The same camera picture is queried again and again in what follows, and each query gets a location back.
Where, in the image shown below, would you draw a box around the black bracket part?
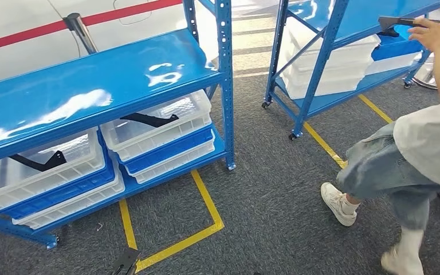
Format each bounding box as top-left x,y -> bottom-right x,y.
9,150 -> 68,172
119,112 -> 180,129
378,15 -> 427,38

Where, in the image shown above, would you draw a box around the person's hand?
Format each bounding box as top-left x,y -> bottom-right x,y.
407,8 -> 440,53

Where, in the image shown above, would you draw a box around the blue metal shelf rack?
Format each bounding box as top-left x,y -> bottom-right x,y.
0,0 -> 238,250
261,0 -> 440,142

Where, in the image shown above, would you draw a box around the stacked white plastic bins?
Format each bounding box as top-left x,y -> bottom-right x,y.
278,17 -> 382,101

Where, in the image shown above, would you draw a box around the person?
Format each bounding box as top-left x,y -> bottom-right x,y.
320,7 -> 440,275

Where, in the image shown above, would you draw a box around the white plastic bin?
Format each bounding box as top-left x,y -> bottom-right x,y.
124,131 -> 217,186
11,157 -> 126,231
100,89 -> 213,163
0,127 -> 107,212
364,51 -> 423,76

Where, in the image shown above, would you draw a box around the chrome stanchion post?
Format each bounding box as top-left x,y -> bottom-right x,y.
63,12 -> 99,54

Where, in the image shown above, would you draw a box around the black robot left foot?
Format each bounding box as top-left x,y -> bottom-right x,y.
112,248 -> 142,275

